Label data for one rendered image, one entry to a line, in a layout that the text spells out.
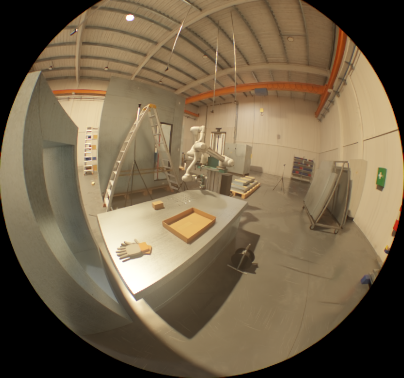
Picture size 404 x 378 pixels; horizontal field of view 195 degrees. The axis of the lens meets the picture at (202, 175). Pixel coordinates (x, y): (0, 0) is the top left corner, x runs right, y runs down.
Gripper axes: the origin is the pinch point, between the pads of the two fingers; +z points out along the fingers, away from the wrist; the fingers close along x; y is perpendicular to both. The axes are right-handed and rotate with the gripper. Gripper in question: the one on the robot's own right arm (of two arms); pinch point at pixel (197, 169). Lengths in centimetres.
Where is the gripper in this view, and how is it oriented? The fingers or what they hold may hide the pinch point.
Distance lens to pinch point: 231.2
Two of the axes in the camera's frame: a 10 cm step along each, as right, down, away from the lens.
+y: 5.6, -1.2, 8.2
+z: -0.9, 9.8, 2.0
